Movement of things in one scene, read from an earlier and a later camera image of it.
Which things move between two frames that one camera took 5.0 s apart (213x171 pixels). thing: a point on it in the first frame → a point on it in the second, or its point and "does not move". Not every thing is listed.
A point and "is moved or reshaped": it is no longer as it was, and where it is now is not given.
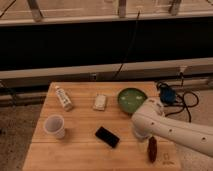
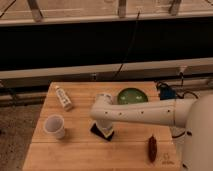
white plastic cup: x=54 y=125 does not move
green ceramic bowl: x=130 y=99 does not move
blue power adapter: x=167 y=94 does not move
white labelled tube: x=64 y=98 does not move
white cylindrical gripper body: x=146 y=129 → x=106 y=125
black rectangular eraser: x=107 y=136 is moved or reshaped
